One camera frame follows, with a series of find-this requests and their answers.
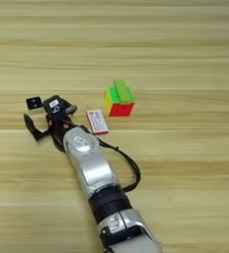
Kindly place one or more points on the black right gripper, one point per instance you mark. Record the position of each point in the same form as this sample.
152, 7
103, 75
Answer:
59, 126

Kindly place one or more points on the small black and white block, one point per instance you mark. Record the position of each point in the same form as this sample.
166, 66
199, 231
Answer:
34, 102

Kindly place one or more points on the pink and white small box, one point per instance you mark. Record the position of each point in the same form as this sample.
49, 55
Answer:
97, 122

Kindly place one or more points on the multicoloured puzzle cube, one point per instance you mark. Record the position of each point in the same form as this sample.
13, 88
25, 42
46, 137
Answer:
119, 108

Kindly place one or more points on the green rectangular block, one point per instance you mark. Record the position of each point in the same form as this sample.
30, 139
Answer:
123, 90

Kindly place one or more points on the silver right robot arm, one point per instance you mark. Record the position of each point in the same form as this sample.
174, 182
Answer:
96, 174

